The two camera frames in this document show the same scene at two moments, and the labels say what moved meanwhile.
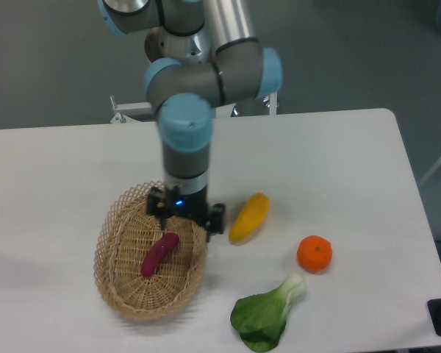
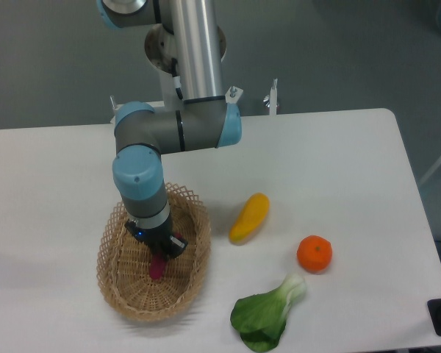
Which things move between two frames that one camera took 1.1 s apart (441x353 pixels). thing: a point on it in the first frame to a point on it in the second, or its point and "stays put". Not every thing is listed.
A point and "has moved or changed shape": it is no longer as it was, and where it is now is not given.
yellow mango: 251,215 stays put
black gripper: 194,206 to 154,237
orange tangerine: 314,253 stays put
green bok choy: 260,318 stays put
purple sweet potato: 160,251 has moved or changed shape
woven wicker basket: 127,235 stays put
